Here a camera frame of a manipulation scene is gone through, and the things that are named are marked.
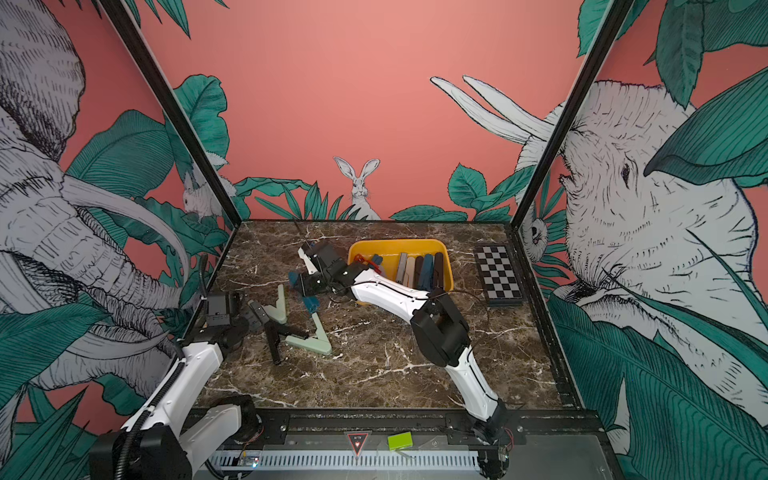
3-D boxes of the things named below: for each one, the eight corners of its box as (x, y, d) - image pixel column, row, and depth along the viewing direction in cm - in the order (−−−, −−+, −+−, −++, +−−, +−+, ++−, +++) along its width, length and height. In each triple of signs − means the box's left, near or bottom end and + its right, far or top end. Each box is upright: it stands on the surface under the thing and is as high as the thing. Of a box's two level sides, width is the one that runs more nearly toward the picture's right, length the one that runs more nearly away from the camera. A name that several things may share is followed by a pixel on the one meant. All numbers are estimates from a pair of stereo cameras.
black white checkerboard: (486, 306, 100) (490, 300, 96) (473, 250, 116) (476, 243, 112) (521, 306, 100) (526, 300, 97) (504, 250, 116) (507, 243, 112)
